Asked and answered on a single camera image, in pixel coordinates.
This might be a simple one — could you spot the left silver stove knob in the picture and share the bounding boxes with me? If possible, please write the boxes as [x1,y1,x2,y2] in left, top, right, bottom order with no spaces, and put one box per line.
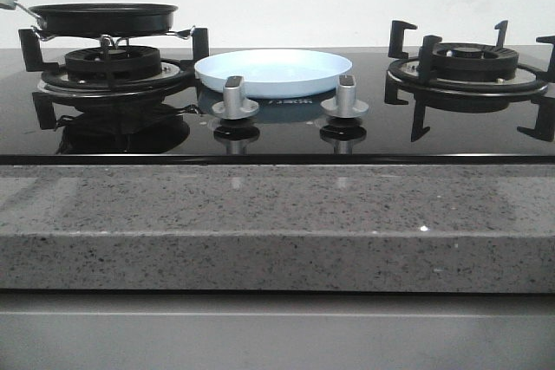
[212,75,259,120]

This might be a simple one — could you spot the right silver stove knob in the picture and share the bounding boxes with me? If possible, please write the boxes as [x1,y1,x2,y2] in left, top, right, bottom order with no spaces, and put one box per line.
[321,75,369,119]

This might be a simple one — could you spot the right burner with pan support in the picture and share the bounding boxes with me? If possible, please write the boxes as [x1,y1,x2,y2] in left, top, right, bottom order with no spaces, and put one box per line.
[384,20,554,141]

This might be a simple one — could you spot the light blue plate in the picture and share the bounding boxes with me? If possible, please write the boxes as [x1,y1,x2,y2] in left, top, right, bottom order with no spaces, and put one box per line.
[194,49,352,99]

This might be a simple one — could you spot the silver stove knob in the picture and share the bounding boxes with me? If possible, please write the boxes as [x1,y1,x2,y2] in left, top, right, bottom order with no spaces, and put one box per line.
[212,75,259,120]
[321,75,369,119]

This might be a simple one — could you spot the left burner with pan support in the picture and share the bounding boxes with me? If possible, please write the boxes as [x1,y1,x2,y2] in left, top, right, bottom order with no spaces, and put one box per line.
[19,28,209,104]

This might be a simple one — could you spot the wire pan support ring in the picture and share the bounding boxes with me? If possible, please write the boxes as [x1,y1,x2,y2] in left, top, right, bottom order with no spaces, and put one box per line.
[30,24,197,49]

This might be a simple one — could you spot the burner with pan support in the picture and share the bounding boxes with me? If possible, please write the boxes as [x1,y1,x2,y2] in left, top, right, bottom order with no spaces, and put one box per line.
[19,28,209,104]
[384,20,554,141]

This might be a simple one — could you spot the black glass gas cooktop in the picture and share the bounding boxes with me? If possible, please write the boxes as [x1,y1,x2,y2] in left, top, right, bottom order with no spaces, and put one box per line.
[1,49,554,166]

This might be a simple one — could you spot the black frying pan green handle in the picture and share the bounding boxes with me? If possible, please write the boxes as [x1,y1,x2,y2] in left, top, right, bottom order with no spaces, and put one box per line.
[1,0,178,38]

